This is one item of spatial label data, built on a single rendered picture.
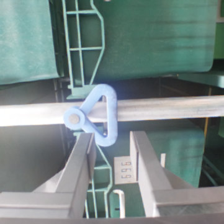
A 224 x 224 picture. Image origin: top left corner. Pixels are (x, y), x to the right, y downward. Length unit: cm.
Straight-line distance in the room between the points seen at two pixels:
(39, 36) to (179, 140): 31
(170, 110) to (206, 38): 14
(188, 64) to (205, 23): 7
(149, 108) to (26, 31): 24
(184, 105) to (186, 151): 12
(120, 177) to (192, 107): 19
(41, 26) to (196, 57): 26
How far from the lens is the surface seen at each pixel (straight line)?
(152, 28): 29
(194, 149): 37
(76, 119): 25
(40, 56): 31
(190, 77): 47
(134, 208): 41
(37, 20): 32
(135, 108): 26
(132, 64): 28
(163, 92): 231
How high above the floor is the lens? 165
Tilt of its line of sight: 1 degrees up
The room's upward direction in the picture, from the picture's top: 93 degrees counter-clockwise
